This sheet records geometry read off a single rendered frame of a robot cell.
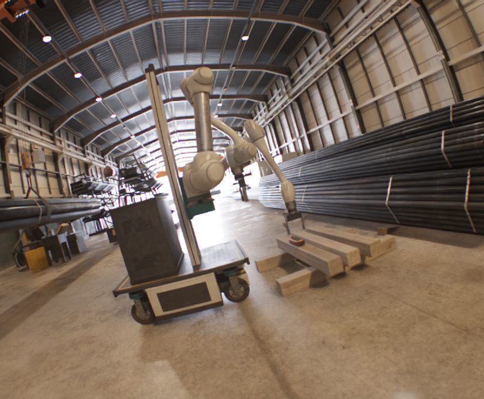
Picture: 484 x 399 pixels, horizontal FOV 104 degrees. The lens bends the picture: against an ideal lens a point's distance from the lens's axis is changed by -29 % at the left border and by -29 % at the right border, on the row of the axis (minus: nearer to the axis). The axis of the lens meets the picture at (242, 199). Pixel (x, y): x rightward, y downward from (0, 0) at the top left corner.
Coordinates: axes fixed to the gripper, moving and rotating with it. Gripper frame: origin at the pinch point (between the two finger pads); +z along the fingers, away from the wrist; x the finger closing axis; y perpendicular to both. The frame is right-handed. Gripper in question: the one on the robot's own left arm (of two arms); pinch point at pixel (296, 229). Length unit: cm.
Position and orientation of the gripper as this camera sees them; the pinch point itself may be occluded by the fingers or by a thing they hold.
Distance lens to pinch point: 209.7
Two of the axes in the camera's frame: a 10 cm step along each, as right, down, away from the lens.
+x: 9.4, -2.6, 2.1
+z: 2.5, 9.7, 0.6
